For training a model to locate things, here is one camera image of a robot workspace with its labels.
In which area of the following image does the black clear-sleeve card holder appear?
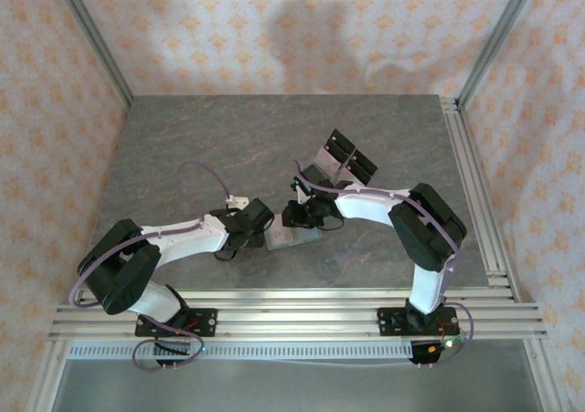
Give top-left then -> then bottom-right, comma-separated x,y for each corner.
313,128 -> 379,189

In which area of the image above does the black left controller board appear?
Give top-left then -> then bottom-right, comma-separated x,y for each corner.
153,341 -> 193,368

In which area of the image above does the black controller board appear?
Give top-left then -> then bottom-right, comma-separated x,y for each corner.
408,336 -> 468,368
153,341 -> 193,368

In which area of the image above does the grey metal sheet panel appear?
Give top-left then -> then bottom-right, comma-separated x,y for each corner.
54,359 -> 540,412

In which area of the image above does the black right controller board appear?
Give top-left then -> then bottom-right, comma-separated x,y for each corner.
408,336 -> 468,368

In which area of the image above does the orange patterned white curtain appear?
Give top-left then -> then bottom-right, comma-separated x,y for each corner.
0,0 -> 585,412

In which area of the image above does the thin black right gripper wire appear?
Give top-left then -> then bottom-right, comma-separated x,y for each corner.
319,213 -> 346,233

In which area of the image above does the aluminium mounting rail beam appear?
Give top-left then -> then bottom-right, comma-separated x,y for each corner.
48,288 -> 549,343

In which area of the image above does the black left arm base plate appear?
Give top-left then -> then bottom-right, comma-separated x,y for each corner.
134,308 -> 218,339

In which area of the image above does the white slotted cable duct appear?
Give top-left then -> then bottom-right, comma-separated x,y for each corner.
68,342 -> 413,362

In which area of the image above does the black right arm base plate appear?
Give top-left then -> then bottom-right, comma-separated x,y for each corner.
377,306 -> 458,338

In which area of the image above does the aluminium side table rail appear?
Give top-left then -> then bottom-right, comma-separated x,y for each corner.
441,97 -> 522,304

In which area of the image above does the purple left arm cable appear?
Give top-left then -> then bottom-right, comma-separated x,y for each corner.
68,160 -> 239,372

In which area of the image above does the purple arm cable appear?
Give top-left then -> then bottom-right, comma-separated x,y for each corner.
292,158 -> 475,370
68,160 -> 239,372

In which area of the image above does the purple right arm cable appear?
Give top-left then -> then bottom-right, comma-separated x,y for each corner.
292,158 -> 475,370

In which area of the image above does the aluminium frame post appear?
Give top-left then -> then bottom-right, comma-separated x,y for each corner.
48,0 -> 136,107
456,0 -> 546,107

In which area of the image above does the aluminium lower frame rail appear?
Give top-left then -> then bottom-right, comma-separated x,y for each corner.
523,338 -> 573,412
25,338 -> 69,412

